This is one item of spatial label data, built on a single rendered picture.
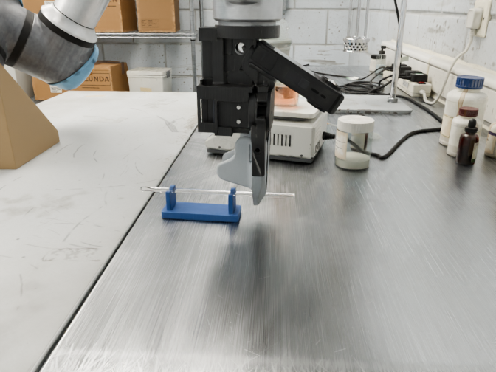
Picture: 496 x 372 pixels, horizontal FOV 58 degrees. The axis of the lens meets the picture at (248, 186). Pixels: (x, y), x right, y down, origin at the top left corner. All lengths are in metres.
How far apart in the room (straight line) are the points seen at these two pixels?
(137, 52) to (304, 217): 2.91
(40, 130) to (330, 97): 0.57
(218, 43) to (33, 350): 0.34
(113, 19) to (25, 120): 2.24
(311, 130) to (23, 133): 0.49
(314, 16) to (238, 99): 2.78
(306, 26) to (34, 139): 2.58
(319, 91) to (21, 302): 0.36
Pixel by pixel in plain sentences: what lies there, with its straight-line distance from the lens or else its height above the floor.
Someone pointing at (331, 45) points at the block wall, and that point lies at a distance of 3.29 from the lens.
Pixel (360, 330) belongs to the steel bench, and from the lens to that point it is 0.41.
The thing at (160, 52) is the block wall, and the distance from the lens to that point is 3.37.
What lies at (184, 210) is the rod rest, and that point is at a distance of 0.58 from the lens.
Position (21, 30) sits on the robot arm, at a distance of 0.98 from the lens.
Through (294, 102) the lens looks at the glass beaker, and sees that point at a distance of 0.78.
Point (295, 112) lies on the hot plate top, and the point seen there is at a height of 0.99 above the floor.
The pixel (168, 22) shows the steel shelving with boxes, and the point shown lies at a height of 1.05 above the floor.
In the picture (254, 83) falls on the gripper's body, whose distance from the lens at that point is 0.51.
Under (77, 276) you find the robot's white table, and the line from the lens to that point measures 0.49.
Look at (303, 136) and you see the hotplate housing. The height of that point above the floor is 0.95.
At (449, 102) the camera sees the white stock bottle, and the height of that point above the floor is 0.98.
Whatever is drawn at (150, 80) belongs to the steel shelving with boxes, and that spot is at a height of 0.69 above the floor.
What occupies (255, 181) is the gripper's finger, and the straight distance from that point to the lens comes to 0.53.
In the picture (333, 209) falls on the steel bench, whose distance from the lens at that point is 0.61.
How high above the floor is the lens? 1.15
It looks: 22 degrees down
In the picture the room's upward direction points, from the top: straight up
